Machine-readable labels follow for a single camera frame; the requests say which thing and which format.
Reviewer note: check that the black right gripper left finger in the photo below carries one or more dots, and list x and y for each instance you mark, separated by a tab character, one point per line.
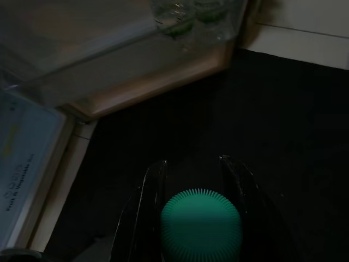
141	218

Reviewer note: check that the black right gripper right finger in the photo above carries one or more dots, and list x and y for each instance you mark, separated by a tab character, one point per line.
259	218

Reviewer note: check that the clear water bottle teal cap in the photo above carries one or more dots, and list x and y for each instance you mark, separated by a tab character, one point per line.
174	27
201	226

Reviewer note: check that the dark floor mat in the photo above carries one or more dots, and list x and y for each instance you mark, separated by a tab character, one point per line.
272	122

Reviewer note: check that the white crisper drawer printed label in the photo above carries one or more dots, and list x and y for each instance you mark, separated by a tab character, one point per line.
27	163

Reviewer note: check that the clear door shelf bin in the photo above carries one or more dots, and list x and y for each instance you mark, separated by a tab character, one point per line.
81	54

